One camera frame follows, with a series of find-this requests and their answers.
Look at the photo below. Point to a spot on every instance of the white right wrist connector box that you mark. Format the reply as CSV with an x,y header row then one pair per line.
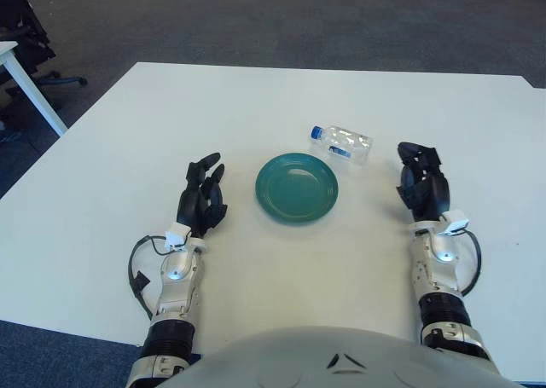
x,y
455,221

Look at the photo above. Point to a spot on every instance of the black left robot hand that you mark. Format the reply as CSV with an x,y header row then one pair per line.
x,y
194,200

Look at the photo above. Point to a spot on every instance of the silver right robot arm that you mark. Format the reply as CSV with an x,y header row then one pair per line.
x,y
439,277

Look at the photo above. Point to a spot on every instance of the black office chair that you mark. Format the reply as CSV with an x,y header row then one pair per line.
x,y
21,25

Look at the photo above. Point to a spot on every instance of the white desk with square leg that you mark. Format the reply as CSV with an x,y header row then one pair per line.
x,y
30,89

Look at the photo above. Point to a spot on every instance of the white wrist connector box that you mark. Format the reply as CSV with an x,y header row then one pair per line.
x,y
455,221
177,236

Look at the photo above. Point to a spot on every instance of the silver robot torso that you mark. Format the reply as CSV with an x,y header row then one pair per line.
x,y
298,358

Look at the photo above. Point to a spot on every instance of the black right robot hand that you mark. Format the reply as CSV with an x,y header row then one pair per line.
x,y
431,192

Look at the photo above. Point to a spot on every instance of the green round plate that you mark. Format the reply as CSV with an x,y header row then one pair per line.
x,y
296,189

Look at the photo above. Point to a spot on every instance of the clear bottle with blue cap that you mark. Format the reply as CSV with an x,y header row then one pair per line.
x,y
347,143

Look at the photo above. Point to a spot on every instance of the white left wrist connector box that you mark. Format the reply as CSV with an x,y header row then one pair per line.
x,y
177,236

